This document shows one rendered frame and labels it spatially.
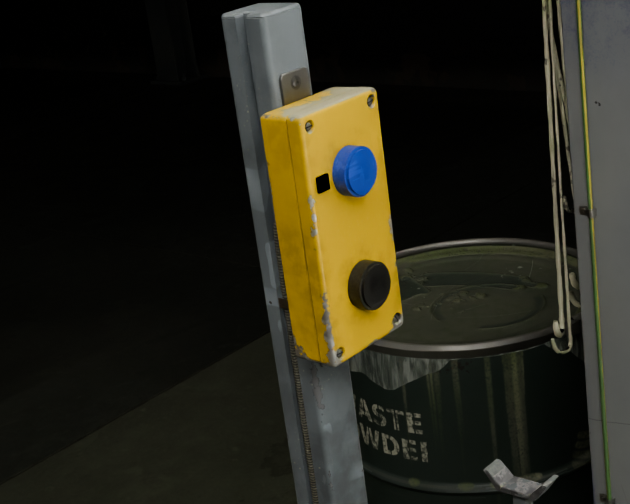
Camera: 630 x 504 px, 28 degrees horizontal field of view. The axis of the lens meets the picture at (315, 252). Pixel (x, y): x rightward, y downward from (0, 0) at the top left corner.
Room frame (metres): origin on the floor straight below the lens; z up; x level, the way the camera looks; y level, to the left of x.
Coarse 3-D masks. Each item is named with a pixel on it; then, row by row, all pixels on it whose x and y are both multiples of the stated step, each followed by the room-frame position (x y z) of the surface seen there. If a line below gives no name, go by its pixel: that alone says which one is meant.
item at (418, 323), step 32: (416, 256) 2.58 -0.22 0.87; (448, 256) 2.56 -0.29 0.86; (480, 256) 2.54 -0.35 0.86; (512, 256) 2.51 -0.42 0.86; (544, 256) 2.48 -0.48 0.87; (416, 288) 2.41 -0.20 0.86; (448, 288) 2.38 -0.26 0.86; (480, 288) 2.36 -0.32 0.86; (512, 288) 2.33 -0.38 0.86; (544, 288) 2.31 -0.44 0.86; (416, 320) 2.24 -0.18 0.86; (448, 320) 2.22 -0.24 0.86; (480, 320) 2.20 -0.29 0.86; (512, 320) 2.18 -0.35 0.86; (544, 320) 2.16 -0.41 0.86
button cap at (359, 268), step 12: (360, 264) 1.18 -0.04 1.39; (372, 264) 1.17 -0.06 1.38; (384, 264) 1.19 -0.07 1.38; (360, 276) 1.16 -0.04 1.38; (372, 276) 1.17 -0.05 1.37; (384, 276) 1.18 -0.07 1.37; (348, 288) 1.16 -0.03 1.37; (360, 288) 1.16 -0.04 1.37; (372, 288) 1.17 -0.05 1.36; (384, 288) 1.18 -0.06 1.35; (360, 300) 1.16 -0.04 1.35; (372, 300) 1.16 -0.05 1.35; (384, 300) 1.18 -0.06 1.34
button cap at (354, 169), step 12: (336, 156) 1.17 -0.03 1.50; (348, 156) 1.16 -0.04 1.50; (360, 156) 1.17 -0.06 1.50; (372, 156) 1.18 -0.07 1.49; (336, 168) 1.16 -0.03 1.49; (348, 168) 1.16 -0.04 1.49; (360, 168) 1.17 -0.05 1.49; (372, 168) 1.18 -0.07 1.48; (336, 180) 1.16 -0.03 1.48; (348, 180) 1.16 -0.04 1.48; (360, 180) 1.17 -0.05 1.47; (372, 180) 1.18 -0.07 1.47; (348, 192) 1.16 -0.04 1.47; (360, 192) 1.17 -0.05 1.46
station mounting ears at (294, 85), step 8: (288, 72) 1.22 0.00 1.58; (296, 72) 1.22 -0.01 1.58; (304, 72) 1.23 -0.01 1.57; (280, 80) 1.21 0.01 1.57; (288, 80) 1.21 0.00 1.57; (296, 80) 1.22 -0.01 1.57; (304, 80) 1.23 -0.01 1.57; (280, 88) 1.21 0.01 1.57; (288, 88) 1.21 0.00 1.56; (296, 88) 1.22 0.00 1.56; (304, 88) 1.23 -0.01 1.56; (288, 96) 1.21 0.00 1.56; (296, 96) 1.22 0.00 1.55; (304, 96) 1.23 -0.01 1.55
